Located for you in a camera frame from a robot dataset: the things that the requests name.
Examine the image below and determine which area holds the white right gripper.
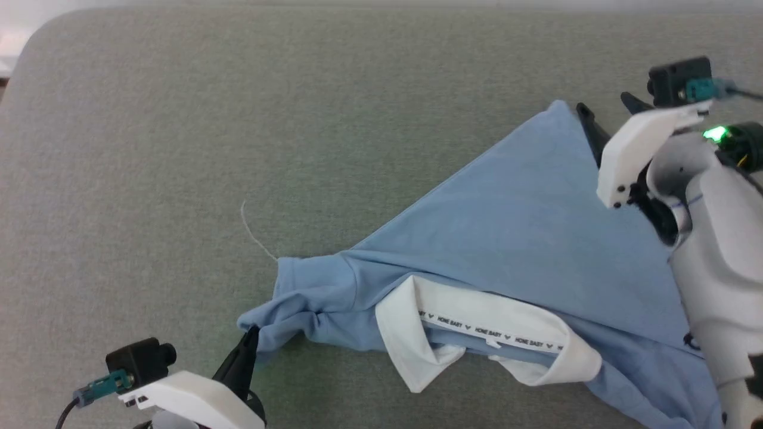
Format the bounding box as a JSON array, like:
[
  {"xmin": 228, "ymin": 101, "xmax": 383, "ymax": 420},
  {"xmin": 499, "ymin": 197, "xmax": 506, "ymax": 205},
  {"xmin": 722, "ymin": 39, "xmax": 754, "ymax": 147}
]
[{"xmin": 576, "ymin": 91, "xmax": 714, "ymax": 209}]

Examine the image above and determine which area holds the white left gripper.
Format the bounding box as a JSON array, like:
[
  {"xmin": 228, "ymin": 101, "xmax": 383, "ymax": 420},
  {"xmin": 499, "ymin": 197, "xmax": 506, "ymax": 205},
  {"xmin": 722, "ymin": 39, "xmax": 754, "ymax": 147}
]
[{"xmin": 119, "ymin": 325, "xmax": 266, "ymax": 429}]

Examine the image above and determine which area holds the light blue polo shirt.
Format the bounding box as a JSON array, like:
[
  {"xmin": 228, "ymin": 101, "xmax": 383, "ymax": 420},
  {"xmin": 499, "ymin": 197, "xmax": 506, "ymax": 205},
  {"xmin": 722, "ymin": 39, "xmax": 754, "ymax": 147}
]
[{"xmin": 237, "ymin": 100, "xmax": 725, "ymax": 429}]

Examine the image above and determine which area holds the thin white thread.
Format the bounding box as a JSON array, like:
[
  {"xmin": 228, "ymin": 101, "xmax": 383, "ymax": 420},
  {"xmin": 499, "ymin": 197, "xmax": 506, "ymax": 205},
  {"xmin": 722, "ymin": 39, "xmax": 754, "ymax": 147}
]
[{"xmin": 240, "ymin": 199, "xmax": 280, "ymax": 262}]

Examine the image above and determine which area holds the grey fabric sofa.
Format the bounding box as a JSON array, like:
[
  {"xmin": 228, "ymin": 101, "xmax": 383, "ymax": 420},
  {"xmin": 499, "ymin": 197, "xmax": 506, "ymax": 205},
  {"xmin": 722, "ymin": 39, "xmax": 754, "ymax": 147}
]
[{"xmin": 0, "ymin": 3, "xmax": 763, "ymax": 429}]

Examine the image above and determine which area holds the right teal plug black cable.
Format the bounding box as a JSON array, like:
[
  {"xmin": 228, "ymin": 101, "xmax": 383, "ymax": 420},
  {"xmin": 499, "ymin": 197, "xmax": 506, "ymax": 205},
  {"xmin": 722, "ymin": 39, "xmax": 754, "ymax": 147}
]
[{"xmin": 685, "ymin": 78, "xmax": 763, "ymax": 102}]

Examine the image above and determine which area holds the teal plug black cable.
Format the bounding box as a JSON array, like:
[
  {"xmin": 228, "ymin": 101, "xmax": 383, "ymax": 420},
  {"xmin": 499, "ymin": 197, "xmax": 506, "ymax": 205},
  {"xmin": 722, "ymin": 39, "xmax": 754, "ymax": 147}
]
[
  {"xmin": 685, "ymin": 78, "xmax": 763, "ymax": 102},
  {"xmin": 56, "ymin": 369, "xmax": 135, "ymax": 429}
]

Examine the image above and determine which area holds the left teal plug black cable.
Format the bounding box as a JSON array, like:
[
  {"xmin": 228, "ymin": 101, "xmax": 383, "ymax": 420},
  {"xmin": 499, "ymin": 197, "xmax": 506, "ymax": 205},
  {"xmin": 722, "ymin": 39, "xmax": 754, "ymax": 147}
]
[{"xmin": 56, "ymin": 369, "xmax": 135, "ymax": 429}]

